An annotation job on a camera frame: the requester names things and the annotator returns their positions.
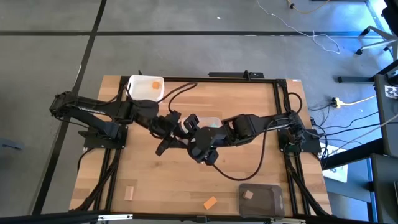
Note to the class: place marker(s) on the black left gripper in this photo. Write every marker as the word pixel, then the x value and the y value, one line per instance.
pixel 164 126

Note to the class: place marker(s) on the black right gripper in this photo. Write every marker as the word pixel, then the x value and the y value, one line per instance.
pixel 206 140

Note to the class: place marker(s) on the natural wood long block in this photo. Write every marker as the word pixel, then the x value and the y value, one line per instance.
pixel 129 193

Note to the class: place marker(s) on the orange rectangular block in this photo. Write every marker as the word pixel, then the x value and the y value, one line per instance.
pixel 210 203

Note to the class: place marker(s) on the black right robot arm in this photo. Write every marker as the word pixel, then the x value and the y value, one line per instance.
pixel 248 124

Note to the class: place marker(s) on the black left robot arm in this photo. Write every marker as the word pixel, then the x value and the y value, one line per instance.
pixel 93 107

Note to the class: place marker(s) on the clear plastic bin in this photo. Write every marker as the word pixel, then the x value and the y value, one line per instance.
pixel 206 120

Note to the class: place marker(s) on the white plastic bin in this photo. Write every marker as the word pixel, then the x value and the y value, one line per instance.
pixel 141 90

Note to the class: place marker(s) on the orange cube block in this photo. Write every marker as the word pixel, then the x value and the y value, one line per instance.
pixel 156 85

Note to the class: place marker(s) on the natural wood cube block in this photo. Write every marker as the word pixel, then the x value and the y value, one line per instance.
pixel 247 194

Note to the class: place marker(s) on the grey tray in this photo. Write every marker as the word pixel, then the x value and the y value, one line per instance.
pixel 264 202

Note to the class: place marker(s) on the white paper sheet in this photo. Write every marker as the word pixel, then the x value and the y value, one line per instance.
pixel 337 171

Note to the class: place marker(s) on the power strip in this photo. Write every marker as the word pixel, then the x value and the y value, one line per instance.
pixel 335 101

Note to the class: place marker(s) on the black desk foot bar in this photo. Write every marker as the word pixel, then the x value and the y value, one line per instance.
pixel 354 79

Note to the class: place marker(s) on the grey desk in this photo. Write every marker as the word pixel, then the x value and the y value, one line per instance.
pixel 385 118

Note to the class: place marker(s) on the black white marker tag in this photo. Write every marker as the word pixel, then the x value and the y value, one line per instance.
pixel 391 91

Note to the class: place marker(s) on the office chair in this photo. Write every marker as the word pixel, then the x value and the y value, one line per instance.
pixel 376 37

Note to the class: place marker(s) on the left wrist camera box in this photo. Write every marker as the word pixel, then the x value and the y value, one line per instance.
pixel 191 122

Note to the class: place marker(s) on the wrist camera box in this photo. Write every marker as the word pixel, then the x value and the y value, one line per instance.
pixel 211 157
pixel 191 122

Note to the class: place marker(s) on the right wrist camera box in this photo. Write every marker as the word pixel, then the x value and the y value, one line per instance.
pixel 211 157

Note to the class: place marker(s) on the black aluminium table frame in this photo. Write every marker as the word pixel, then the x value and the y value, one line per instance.
pixel 217 79

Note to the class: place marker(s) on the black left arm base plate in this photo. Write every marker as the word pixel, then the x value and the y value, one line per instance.
pixel 90 143

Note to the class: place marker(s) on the silver corner bracket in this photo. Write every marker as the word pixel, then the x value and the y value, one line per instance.
pixel 287 221
pixel 115 216

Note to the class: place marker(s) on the black mounting bracket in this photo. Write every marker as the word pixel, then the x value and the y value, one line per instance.
pixel 236 75

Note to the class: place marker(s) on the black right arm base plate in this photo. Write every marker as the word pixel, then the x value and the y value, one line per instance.
pixel 311 144

